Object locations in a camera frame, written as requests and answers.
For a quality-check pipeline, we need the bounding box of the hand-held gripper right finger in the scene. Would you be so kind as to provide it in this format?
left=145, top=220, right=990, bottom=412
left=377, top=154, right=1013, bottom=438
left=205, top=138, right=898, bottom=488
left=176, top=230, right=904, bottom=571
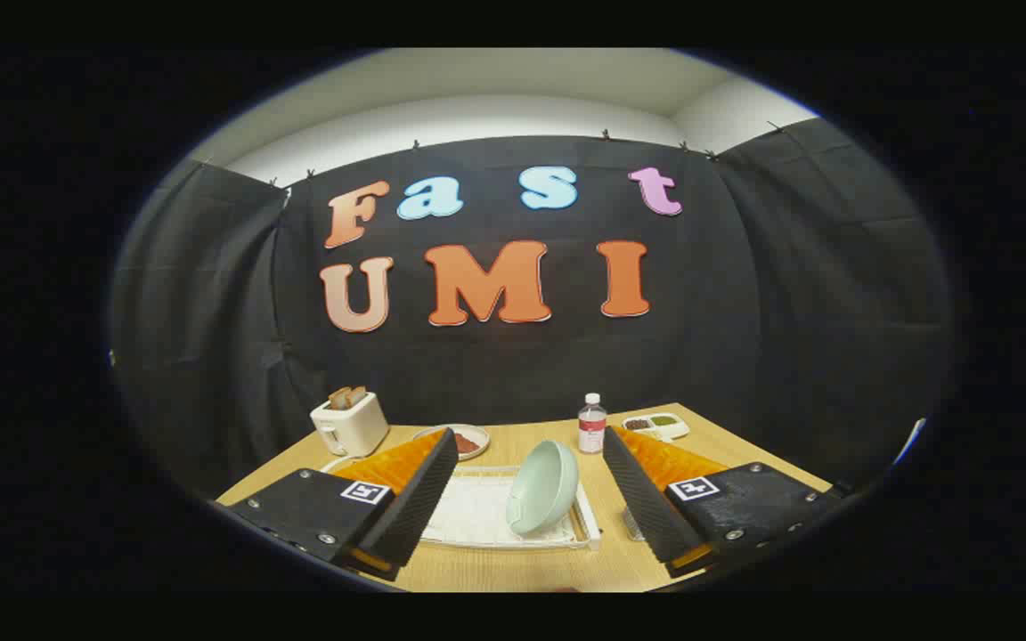
left=602, top=426, right=843, bottom=578

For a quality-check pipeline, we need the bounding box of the small white plate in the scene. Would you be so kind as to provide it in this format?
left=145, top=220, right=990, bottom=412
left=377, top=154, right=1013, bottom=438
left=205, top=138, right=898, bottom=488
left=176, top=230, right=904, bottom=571
left=412, top=424, right=490, bottom=461

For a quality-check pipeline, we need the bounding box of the pale green plate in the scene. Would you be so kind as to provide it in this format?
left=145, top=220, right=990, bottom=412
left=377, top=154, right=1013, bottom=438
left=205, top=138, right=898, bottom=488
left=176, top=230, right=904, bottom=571
left=506, top=440, right=580, bottom=537

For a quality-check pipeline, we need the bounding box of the white device blue circle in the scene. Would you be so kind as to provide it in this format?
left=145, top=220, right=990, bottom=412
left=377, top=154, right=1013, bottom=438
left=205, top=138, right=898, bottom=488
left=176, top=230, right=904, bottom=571
left=892, top=418, right=926, bottom=466

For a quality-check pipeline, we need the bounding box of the white divided dish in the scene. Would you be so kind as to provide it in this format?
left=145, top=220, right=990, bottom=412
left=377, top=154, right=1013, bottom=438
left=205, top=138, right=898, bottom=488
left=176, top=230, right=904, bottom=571
left=622, top=413, right=690, bottom=442

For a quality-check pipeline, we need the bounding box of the clear bottle red label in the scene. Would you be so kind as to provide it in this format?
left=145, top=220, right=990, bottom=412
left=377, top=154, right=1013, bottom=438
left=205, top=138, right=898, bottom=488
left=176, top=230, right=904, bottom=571
left=578, top=393, right=608, bottom=455

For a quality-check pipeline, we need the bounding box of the black backdrop cloth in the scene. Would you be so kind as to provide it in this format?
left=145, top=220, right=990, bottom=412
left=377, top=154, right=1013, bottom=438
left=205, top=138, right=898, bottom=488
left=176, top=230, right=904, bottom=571
left=110, top=118, right=950, bottom=499

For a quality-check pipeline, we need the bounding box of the white toaster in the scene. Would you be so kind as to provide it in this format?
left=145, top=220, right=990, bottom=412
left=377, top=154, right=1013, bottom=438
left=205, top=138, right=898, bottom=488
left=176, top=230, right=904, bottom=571
left=310, top=390, right=389, bottom=458

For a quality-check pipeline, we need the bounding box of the white wire dish rack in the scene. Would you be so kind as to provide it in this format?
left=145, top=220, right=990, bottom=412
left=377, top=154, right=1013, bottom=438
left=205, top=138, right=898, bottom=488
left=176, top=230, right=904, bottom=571
left=322, top=454, right=601, bottom=550

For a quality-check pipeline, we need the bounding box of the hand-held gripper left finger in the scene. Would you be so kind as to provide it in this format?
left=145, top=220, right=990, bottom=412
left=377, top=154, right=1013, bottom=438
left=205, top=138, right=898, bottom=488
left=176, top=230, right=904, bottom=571
left=226, top=427, right=460, bottom=581

